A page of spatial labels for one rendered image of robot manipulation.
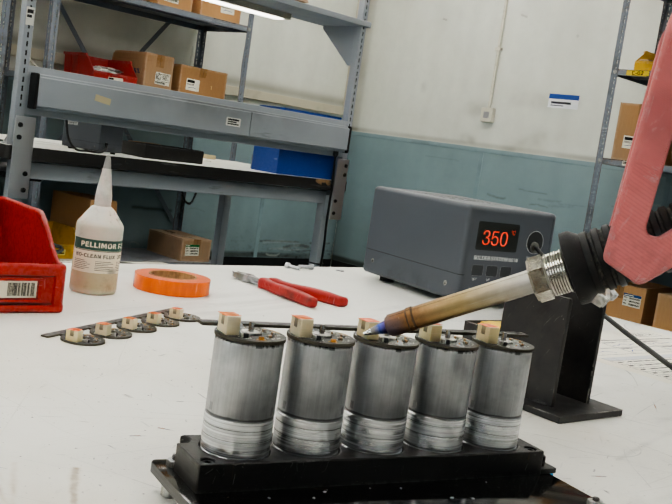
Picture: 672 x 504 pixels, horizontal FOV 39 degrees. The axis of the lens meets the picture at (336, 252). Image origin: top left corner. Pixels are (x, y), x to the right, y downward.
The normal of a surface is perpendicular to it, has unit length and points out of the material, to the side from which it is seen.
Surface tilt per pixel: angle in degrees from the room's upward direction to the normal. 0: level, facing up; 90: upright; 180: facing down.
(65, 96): 90
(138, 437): 0
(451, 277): 90
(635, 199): 100
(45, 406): 0
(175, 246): 91
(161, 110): 90
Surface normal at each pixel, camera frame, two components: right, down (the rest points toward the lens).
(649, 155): -0.45, 0.36
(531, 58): -0.70, -0.02
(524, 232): 0.55, 0.17
